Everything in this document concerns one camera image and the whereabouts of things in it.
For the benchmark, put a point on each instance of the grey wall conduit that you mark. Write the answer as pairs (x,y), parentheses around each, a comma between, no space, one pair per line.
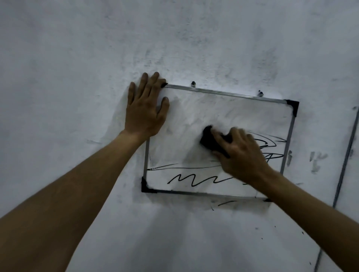
(341,179)

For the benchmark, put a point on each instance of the person's left middle finger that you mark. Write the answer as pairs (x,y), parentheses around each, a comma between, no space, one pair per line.
(151,84)

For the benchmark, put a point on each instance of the person's left little finger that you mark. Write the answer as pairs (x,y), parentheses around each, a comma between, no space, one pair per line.
(131,94)

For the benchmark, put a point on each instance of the person's right thumb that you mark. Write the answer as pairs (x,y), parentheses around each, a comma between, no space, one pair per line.
(220,154)

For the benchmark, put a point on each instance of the black whiteboard eraser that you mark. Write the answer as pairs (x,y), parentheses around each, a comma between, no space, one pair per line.
(209,140)

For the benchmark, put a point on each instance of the person's right forearm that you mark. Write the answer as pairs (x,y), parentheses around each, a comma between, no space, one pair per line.
(308,218)

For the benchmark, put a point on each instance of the person's left forearm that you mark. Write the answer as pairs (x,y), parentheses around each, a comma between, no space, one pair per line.
(70,201)

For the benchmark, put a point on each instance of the person's left thumb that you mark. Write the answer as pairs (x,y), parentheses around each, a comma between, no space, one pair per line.
(163,109)

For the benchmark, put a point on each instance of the person's left hand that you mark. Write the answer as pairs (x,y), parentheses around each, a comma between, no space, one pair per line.
(141,115)

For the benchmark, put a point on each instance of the small metal-framed whiteboard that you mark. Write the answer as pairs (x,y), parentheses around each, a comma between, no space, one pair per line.
(185,117)

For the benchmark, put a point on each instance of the person's right hand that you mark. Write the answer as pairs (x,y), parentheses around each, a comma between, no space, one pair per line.
(244,157)

